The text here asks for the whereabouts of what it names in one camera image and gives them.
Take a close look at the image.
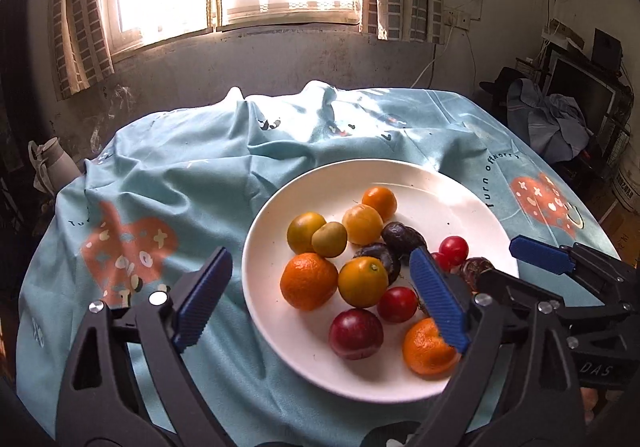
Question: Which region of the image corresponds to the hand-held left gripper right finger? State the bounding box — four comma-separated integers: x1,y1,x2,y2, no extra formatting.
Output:
409,247,588,447

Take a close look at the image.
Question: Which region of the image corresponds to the white oval plate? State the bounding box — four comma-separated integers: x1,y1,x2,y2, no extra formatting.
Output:
242,158,521,403

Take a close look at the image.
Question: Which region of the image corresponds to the white wall socket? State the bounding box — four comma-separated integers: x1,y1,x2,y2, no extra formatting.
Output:
442,11,473,30

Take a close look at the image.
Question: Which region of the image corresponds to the pile of blue-grey clothes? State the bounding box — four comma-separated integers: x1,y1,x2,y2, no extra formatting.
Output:
505,77,591,163

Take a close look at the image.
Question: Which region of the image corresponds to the small red cherry tomato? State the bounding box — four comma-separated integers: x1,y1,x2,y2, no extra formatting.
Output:
439,235,469,263

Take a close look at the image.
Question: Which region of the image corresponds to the old television set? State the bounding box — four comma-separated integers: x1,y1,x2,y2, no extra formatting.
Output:
542,54,631,138

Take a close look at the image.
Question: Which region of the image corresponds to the white jug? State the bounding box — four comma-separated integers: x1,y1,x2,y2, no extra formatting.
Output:
37,137,81,193

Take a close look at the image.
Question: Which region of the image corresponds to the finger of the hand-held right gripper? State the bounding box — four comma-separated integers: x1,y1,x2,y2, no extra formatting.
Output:
477,269,626,323
509,235,640,305

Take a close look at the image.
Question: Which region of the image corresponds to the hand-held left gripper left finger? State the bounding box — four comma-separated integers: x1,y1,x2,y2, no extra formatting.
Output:
55,247,235,447

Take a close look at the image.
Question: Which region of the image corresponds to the dark brown wrinkled fruit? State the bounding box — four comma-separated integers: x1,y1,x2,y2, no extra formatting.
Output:
352,243,402,285

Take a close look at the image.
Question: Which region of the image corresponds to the small orange tomato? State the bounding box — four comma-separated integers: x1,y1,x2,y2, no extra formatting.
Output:
361,186,398,222

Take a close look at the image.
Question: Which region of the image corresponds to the brown round fruit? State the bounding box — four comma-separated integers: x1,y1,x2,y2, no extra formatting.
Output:
459,257,496,287

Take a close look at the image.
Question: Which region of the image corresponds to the white plastic bag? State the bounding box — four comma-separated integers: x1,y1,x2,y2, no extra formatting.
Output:
27,140,61,195

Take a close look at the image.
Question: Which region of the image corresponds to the small orange mandarin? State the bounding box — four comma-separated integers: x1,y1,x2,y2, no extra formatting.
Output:
403,317,461,377

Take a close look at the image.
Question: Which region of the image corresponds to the dark purple passion fruit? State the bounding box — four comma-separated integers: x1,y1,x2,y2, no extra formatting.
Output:
381,222,428,260

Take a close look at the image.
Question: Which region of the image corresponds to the white cable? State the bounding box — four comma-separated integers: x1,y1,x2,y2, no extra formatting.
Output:
412,27,451,88

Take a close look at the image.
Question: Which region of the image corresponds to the large orange-yellow tomato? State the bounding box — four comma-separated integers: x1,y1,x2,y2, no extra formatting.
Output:
338,257,390,309

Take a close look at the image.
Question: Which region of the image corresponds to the large red cherry tomato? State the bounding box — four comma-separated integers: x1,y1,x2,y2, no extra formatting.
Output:
376,286,419,324

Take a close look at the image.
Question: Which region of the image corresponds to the small yellow-green fruit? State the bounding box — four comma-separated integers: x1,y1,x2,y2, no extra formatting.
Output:
311,222,348,258

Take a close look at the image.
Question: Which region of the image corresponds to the pale yellow round fruit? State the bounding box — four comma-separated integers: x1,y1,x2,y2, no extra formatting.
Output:
342,204,384,246

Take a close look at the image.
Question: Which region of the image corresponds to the black box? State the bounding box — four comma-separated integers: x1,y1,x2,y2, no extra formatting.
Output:
592,28,623,73

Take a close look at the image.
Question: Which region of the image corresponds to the light blue printed blanket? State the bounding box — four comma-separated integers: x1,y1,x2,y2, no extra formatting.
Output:
15,80,621,447

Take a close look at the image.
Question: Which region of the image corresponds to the red plum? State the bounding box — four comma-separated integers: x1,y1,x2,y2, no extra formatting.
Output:
328,308,385,360

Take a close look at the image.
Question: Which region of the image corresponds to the large orange mandarin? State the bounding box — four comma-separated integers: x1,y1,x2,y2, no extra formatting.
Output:
280,252,339,312

